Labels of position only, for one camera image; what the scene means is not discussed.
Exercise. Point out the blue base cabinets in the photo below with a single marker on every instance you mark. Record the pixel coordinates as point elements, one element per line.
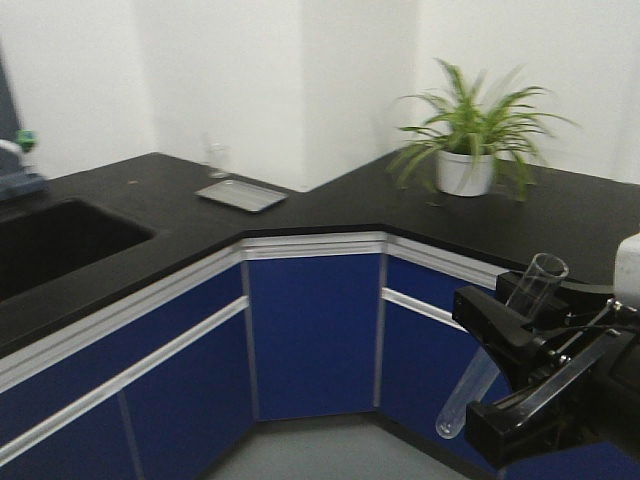
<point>161,383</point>

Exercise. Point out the clear glass beaker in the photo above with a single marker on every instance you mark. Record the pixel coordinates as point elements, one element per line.
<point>216,154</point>

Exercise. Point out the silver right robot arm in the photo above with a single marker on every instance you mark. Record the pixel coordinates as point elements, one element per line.
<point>627,270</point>

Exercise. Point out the faucet with green knob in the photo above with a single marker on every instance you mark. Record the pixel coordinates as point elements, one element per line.
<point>17,180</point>

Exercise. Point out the metal tray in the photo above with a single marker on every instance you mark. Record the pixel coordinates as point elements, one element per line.
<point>242,195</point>

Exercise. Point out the green spider plant white pot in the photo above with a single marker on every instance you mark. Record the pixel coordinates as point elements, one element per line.
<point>476,136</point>

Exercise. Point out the tall clear test tube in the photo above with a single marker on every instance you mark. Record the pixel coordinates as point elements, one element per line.
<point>524,293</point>

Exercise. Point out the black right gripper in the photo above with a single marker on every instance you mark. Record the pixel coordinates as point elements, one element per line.
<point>575,384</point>

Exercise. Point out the black sink basin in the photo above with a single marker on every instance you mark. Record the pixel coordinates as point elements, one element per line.
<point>47,244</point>

